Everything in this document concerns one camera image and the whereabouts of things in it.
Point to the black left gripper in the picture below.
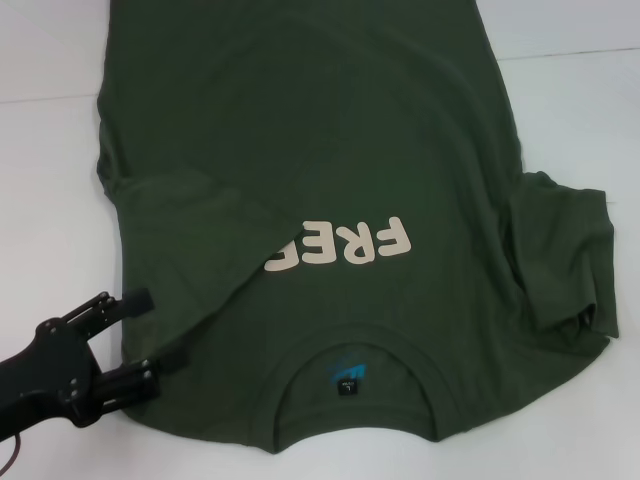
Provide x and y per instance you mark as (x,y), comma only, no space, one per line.
(55,365)

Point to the dark green FREE T-shirt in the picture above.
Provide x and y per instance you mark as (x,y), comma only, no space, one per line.
(310,150)

